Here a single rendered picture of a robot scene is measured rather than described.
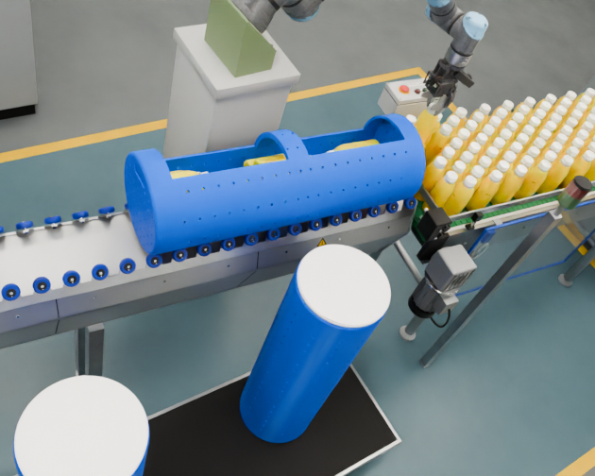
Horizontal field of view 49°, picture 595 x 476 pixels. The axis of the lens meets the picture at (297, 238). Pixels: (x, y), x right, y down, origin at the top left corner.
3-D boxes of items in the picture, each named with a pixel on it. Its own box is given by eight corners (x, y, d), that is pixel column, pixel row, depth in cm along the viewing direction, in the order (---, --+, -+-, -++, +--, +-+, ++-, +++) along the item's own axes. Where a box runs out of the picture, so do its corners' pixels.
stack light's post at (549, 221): (418, 360, 300) (548, 211, 216) (425, 358, 301) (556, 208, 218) (423, 367, 298) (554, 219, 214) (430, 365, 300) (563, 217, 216)
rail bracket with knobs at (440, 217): (411, 224, 224) (423, 205, 216) (427, 220, 228) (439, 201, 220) (426, 246, 220) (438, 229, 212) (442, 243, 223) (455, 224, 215)
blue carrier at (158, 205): (123, 210, 194) (123, 130, 175) (365, 165, 233) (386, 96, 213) (154, 277, 177) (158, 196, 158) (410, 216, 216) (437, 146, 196)
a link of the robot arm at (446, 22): (438, -17, 192) (465, 4, 189) (443, 0, 203) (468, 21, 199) (419, 3, 194) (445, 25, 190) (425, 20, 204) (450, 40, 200)
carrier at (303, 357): (268, 458, 239) (325, 417, 254) (338, 347, 172) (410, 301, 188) (224, 397, 249) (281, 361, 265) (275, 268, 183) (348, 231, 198)
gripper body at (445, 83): (420, 83, 211) (436, 54, 202) (441, 81, 215) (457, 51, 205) (433, 99, 207) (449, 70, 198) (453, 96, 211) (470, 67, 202)
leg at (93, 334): (83, 400, 250) (82, 318, 202) (98, 396, 252) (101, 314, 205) (87, 414, 247) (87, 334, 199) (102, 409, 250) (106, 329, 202)
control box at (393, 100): (376, 103, 244) (386, 81, 236) (418, 97, 253) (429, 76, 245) (389, 121, 239) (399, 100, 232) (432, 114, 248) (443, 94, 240)
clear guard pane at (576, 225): (430, 302, 263) (485, 229, 226) (564, 260, 298) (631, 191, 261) (431, 303, 263) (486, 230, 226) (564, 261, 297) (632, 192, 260)
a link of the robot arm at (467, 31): (474, 6, 194) (495, 23, 191) (458, 37, 202) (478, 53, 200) (459, 11, 190) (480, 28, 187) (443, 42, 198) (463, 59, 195)
